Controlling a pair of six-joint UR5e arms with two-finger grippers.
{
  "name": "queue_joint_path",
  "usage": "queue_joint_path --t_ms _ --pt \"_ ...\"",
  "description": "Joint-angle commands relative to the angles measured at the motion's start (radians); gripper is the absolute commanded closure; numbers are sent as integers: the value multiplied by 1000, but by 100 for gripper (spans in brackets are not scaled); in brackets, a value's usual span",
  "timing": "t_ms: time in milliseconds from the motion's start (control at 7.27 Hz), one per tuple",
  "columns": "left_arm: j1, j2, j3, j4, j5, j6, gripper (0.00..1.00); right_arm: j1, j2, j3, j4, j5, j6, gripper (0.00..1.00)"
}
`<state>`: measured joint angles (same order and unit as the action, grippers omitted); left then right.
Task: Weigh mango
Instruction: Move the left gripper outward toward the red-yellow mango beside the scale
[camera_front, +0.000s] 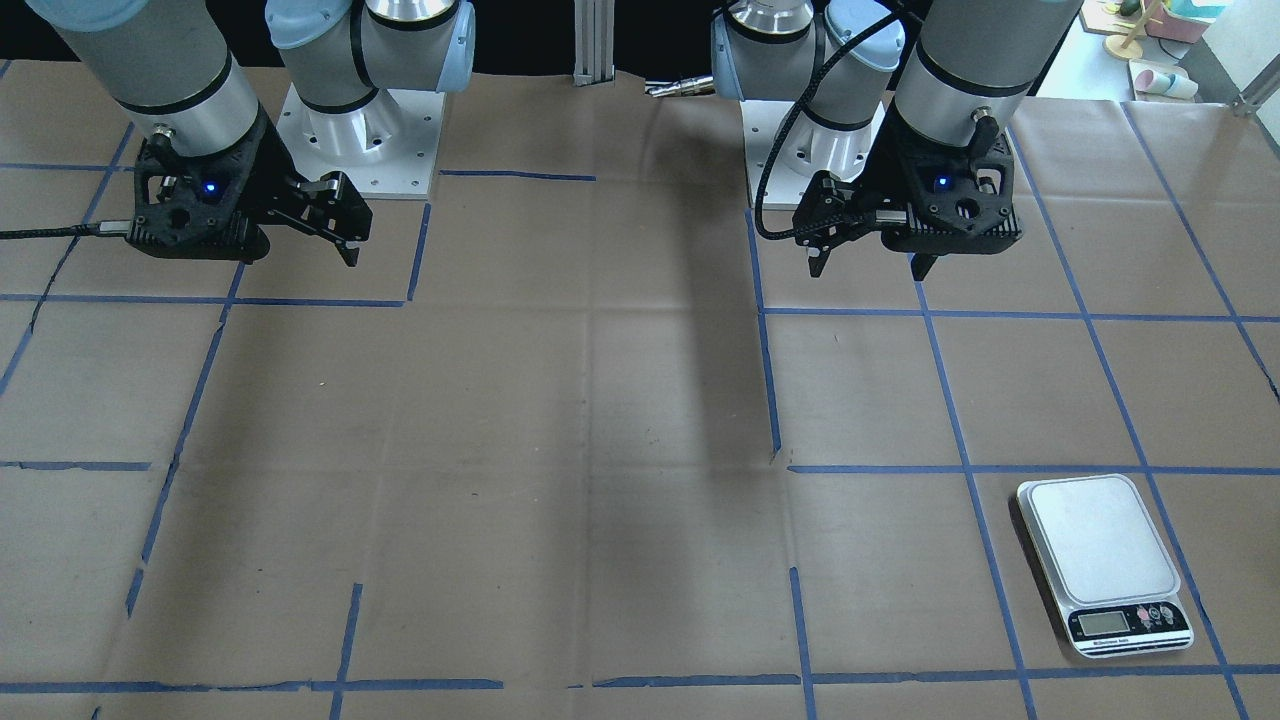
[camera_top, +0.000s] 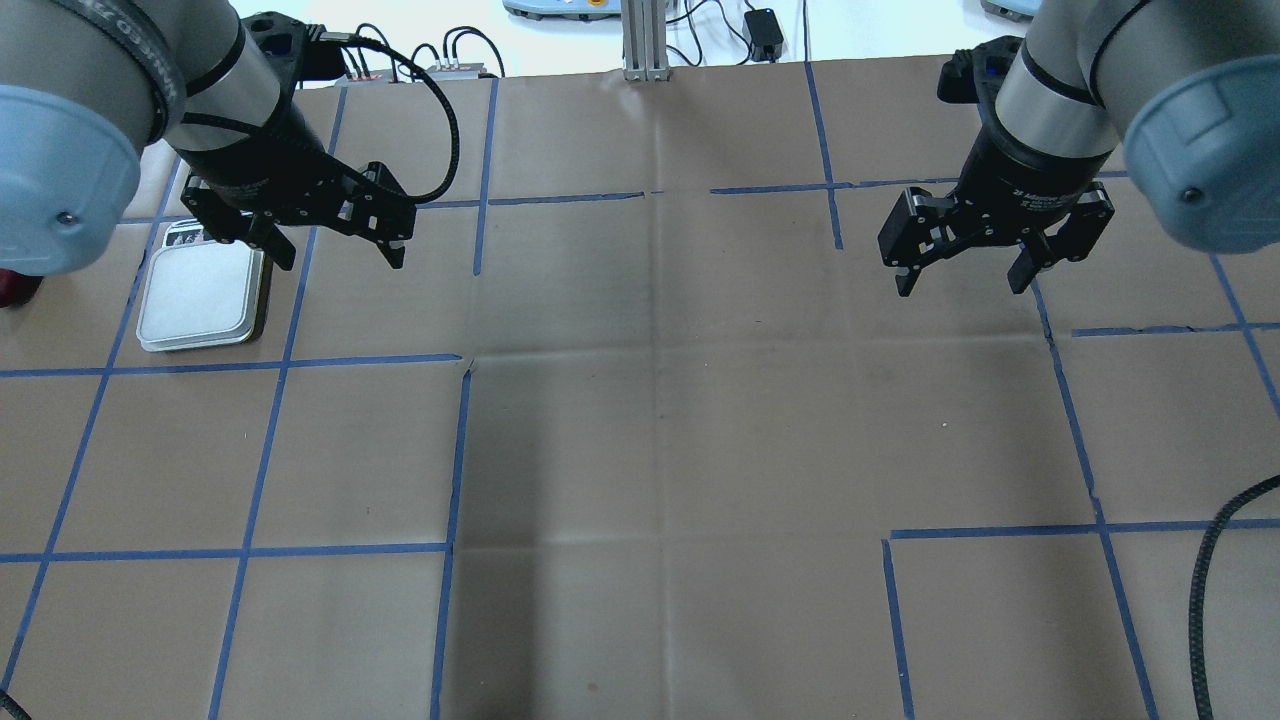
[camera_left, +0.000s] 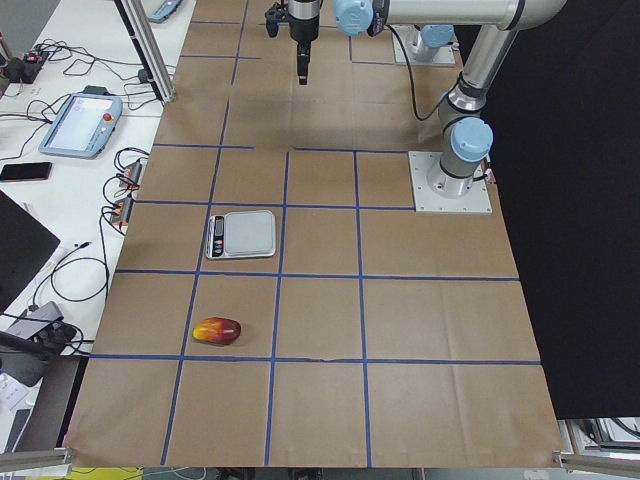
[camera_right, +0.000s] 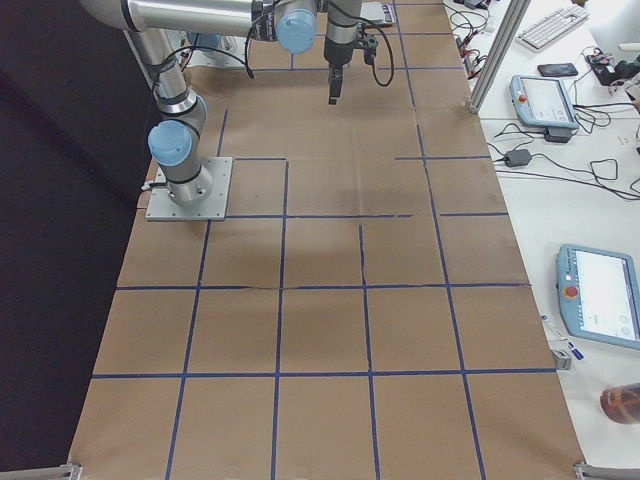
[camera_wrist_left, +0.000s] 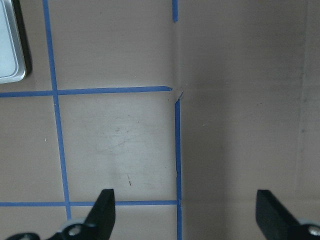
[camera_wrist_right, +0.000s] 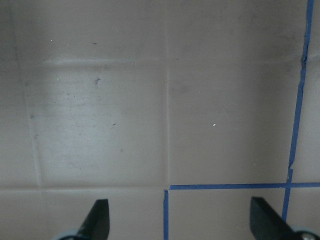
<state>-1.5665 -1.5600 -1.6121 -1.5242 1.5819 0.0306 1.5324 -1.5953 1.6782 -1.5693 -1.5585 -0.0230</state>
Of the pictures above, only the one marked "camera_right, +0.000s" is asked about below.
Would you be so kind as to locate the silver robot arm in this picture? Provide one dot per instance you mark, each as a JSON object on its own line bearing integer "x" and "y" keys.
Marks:
{"x": 211, "y": 44}
{"x": 292, "y": 24}

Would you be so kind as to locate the left blue teach pendant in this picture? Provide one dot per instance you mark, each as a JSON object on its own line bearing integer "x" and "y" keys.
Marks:
{"x": 542, "y": 102}

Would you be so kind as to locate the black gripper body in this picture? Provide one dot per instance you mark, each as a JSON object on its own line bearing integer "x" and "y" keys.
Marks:
{"x": 334, "y": 54}

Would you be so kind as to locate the right blue teach pendant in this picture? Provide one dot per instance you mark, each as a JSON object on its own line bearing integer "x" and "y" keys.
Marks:
{"x": 598, "y": 295}

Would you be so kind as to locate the silver digital kitchen scale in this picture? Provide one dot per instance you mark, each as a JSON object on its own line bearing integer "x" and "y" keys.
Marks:
{"x": 378, "y": 13}

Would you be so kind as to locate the black power adapter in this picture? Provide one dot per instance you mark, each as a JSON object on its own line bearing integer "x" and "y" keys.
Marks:
{"x": 517, "y": 158}

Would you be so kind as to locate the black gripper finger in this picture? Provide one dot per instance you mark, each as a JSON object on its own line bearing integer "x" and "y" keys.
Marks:
{"x": 335, "y": 81}

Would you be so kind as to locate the brown tape roll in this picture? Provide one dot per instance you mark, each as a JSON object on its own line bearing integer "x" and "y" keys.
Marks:
{"x": 621, "y": 404}

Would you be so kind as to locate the blue teach pendant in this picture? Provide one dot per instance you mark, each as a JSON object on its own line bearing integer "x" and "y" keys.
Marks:
{"x": 542, "y": 102}
{"x": 598, "y": 295}

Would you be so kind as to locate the white computer keyboard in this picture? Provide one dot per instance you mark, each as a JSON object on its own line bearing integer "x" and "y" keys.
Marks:
{"x": 552, "y": 27}

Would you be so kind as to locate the aluminium frame post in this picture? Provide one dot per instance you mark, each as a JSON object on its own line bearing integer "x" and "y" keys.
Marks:
{"x": 506, "y": 32}

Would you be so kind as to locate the black smartphone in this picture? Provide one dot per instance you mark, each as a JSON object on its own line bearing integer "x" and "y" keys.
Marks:
{"x": 557, "y": 70}

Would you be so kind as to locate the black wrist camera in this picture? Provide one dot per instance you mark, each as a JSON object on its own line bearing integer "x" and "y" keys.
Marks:
{"x": 368, "y": 44}

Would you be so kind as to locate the brown paper table cover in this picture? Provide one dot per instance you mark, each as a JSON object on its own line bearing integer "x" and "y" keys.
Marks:
{"x": 363, "y": 312}

